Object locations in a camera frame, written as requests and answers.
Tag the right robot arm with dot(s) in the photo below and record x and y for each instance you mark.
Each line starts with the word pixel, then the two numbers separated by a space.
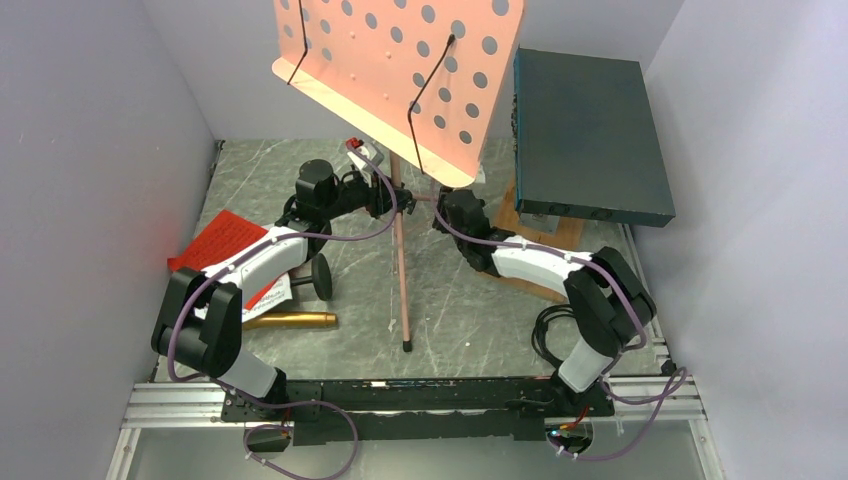
pixel 609 303

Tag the red sheet music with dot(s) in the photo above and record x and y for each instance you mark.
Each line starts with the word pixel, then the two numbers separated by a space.
pixel 226 235

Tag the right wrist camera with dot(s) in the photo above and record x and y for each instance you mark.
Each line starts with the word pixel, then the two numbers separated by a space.
pixel 480 177

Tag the white sheet music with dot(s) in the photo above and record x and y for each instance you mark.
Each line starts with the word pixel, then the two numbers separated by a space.
pixel 269 296

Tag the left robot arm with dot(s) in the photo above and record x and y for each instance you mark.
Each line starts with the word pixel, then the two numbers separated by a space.
pixel 199 324

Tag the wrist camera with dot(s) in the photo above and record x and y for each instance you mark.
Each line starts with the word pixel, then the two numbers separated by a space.
pixel 365 156
pixel 480 177

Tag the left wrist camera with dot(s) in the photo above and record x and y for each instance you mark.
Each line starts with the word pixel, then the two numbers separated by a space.
pixel 365 156

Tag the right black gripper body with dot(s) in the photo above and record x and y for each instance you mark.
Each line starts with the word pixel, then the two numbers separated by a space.
pixel 440 206

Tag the pink music stand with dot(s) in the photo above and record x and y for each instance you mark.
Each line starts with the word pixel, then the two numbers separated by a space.
pixel 420 77

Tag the gold metal tube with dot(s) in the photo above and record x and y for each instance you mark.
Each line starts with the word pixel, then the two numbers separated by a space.
pixel 311 320

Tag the wooden board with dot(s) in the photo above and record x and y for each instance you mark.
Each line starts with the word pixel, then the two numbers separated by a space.
pixel 559 232

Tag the dark teal amplifier box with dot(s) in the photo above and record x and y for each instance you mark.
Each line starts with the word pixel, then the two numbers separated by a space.
pixel 585 141

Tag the black round-base stand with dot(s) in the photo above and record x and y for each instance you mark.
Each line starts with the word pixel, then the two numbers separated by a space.
pixel 320 278

